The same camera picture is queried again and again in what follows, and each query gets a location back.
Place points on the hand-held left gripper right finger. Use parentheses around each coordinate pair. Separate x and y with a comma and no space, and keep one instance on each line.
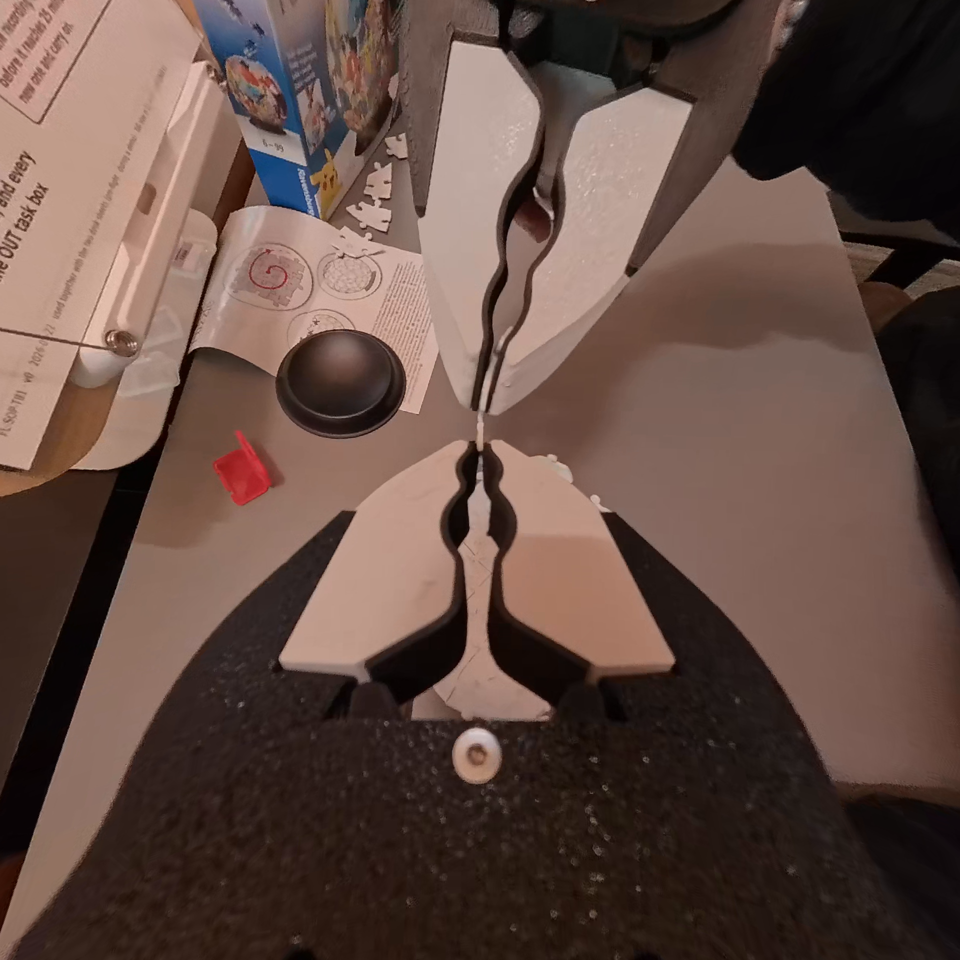
(577,585)

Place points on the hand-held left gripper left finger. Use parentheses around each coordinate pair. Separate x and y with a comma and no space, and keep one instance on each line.
(375,585)

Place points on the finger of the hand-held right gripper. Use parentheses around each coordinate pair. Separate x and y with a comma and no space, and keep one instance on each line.
(472,187)
(615,202)

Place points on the pile of puzzle pieces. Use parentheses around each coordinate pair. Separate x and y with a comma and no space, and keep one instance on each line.
(382,180)

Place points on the partly built white puzzle ball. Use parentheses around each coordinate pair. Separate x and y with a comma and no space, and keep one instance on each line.
(480,675)

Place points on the curved white puzzle piece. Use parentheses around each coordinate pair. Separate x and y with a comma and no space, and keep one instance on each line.
(480,431)

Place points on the person's right forearm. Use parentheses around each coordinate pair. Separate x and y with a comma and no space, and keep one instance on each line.
(862,90)

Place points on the folded puzzle instruction leaflet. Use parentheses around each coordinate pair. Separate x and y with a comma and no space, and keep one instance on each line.
(405,300)

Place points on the blue puzzle box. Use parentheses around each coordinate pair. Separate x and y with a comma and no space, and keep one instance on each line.
(300,112)

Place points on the black round puzzle stand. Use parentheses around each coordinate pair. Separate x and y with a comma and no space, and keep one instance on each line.
(337,375)

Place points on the red plastic case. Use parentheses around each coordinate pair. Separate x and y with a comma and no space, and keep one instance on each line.
(240,472)

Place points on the white cardboard tray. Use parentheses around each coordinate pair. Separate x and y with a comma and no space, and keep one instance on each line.
(127,442)

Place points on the clear plastic case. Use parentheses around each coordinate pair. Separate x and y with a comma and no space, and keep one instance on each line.
(166,334)
(187,255)
(150,375)

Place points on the white sheet holder bar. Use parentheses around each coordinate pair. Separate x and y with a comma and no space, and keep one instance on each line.
(150,225)

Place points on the metal spring screw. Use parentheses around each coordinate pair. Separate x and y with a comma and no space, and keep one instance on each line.
(122,343)

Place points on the printed instruction sheet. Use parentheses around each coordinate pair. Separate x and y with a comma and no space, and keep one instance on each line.
(75,187)

